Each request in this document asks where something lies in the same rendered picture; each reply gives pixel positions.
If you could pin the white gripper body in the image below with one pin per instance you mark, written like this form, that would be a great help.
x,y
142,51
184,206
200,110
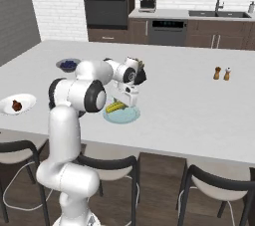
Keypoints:
x,y
128,98

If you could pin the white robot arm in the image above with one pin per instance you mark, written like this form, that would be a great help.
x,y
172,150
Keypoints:
x,y
64,137

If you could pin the yellow-green cucumber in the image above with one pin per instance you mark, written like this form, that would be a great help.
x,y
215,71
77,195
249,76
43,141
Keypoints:
x,y
114,107

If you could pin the dark blue bowl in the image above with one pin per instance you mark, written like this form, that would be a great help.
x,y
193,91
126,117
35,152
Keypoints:
x,y
68,64

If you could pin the brown chicken drumstick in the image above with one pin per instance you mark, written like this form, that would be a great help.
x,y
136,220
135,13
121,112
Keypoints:
x,y
16,105

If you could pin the light blue plate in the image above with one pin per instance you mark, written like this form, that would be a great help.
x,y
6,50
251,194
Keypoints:
x,y
127,115

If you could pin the black chair with cream seat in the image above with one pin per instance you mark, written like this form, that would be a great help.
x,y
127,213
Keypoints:
x,y
219,183
20,152
113,167

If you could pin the dark grey dishwasher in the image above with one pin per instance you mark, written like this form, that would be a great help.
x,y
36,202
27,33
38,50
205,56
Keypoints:
x,y
167,33

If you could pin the brown pepper mill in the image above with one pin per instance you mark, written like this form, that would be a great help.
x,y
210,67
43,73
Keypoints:
x,y
217,73

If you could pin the black built-in oven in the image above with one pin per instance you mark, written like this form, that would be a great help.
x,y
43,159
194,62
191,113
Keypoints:
x,y
106,9

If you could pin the silver coffee machine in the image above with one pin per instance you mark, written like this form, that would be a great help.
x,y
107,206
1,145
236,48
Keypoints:
x,y
147,1

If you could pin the white plate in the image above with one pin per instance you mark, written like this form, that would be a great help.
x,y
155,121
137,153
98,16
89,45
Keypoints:
x,y
28,102

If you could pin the brown white-topped salt mill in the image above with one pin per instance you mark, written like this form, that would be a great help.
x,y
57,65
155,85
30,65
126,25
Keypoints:
x,y
227,74

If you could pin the dark brown base cupboards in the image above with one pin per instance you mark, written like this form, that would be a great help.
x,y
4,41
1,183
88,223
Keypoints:
x,y
229,36

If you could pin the dark grey sink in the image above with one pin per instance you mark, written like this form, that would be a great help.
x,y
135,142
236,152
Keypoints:
x,y
219,14

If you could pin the dark metal tap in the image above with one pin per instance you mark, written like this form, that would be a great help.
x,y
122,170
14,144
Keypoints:
x,y
218,2

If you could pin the white soap dispenser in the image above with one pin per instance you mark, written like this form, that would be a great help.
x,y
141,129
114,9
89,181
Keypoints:
x,y
251,7

